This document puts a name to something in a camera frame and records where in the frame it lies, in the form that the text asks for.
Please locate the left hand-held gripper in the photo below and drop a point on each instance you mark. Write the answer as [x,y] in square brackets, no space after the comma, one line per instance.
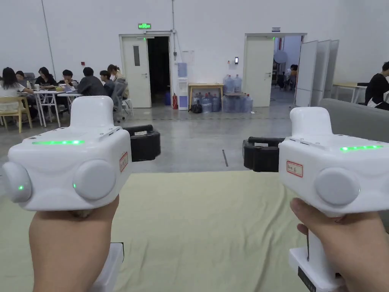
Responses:
[60,170]

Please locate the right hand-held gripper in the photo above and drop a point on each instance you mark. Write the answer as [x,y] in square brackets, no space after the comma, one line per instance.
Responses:
[322,158]

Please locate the person's left hand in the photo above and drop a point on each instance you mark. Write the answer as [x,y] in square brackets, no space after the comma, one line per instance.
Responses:
[67,252]

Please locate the person's right hand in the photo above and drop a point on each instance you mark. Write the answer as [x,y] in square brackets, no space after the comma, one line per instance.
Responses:
[358,252]

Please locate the blue bin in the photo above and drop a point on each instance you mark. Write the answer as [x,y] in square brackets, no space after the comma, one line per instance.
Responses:
[167,99]

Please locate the red fire extinguisher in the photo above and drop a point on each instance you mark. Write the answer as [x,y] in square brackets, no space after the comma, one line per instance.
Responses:
[175,102]

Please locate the black bag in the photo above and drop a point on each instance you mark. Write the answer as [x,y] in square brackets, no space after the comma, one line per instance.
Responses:
[196,108]

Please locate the stack of water bottles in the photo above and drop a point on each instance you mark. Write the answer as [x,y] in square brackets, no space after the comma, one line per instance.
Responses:
[234,97]

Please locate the white door with window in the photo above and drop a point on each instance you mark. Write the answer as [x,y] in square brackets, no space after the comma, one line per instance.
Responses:
[136,82]

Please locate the white water dispenser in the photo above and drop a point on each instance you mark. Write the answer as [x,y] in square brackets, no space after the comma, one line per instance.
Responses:
[182,91]

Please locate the plain white door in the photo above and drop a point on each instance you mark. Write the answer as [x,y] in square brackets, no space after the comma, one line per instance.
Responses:
[258,76]

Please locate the group of people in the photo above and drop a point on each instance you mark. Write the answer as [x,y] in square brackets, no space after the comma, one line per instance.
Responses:
[88,85]

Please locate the bed with beige sheet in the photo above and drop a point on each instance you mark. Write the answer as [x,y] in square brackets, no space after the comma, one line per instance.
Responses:
[200,225]

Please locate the green exit sign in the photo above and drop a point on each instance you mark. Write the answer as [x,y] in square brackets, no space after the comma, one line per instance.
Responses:
[144,26]

